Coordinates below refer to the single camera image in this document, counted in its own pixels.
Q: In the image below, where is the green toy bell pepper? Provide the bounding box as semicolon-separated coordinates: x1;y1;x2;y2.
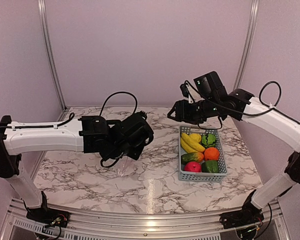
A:
201;160;219;173

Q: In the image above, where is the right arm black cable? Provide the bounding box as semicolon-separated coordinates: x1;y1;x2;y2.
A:
239;80;283;117

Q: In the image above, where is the orange toy orange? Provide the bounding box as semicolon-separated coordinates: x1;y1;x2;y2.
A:
203;147;220;161

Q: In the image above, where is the left aluminium frame post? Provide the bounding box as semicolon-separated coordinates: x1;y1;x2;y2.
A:
37;0;67;112

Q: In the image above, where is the green toy cabbage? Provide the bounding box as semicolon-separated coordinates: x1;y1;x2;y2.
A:
201;133;217;149

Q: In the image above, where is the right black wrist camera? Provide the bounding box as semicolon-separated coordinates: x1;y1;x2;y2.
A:
180;71;228;104

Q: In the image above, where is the yellow toy banana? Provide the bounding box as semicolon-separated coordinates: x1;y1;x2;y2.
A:
180;132;206;153

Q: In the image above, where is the green orange toy cucumber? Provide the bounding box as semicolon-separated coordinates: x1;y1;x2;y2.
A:
181;152;205;165

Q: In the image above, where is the front aluminium rail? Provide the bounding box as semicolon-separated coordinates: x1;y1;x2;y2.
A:
0;197;291;240

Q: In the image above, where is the clear zip top bag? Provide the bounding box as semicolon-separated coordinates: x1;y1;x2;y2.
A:
116;111;156;177

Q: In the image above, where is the aluminium frame post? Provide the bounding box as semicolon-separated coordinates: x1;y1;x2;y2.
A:
233;0;260;89
37;0;67;112

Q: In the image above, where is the red toy apple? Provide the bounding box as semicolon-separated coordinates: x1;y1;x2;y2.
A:
184;161;202;173

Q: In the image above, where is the right aluminium frame post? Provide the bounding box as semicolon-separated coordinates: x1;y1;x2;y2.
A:
233;0;260;89

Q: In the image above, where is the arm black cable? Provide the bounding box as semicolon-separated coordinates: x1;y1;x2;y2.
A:
239;80;283;117
62;91;138;126

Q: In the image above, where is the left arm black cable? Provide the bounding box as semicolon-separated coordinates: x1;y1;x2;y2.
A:
62;91;138;126

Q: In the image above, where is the grey plastic basket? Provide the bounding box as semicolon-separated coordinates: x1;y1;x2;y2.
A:
178;126;228;183

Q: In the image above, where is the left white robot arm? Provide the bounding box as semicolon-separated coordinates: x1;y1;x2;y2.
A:
0;112;154;228

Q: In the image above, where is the yellow toy lemon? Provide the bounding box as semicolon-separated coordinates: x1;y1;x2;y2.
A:
189;133;202;144

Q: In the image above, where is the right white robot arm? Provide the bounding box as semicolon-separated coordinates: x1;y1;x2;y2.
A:
167;89;300;229

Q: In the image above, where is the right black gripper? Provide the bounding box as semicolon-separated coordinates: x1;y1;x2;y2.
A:
167;97;221;125

